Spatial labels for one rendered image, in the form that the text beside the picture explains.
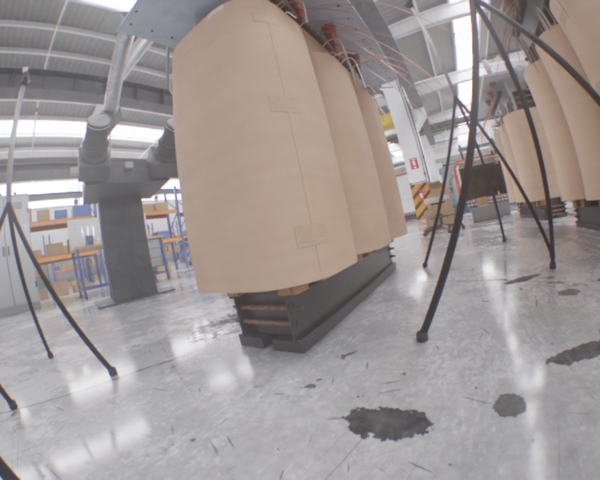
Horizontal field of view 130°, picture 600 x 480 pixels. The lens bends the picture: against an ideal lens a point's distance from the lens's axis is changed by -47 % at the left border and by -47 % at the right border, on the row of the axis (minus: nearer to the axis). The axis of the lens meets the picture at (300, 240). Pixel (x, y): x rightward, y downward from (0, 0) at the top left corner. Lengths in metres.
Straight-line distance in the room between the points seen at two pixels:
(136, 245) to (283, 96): 2.53
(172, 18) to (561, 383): 1.64
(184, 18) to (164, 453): 1.45
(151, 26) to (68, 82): 6.63
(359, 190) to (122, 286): 2.50
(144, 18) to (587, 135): 2.14
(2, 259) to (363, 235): 5.14
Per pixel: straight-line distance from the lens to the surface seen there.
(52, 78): 7.95
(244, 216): 0.60
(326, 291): 0.88
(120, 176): 2.61
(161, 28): 1.39
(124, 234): 2.97
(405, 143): 11.79
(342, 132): 1.04
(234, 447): 0.48
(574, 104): 1.71
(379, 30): 7.10
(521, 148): 3.08
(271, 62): 0.75
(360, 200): 0.99
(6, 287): 5.22
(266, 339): 0.83
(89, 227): 5.70
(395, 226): 1.42
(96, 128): 2.20
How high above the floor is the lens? 0.31
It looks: 1 degrees down
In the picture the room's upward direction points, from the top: 11 degrees counter-clockwise
